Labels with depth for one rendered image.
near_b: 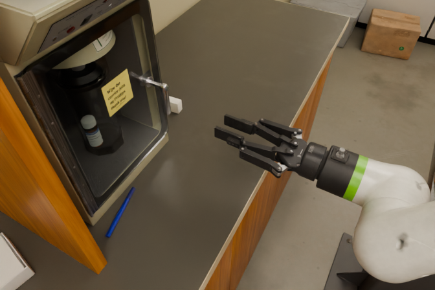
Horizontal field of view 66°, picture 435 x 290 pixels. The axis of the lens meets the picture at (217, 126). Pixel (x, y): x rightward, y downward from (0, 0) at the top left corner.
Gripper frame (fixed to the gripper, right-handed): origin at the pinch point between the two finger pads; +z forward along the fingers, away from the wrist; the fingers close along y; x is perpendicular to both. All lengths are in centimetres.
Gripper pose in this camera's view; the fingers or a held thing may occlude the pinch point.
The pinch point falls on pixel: (232, 129)
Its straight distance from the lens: 74.6
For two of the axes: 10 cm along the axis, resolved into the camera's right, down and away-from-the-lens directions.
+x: 0.0, 7.0, 7.1
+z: -8.7, -3.5, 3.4
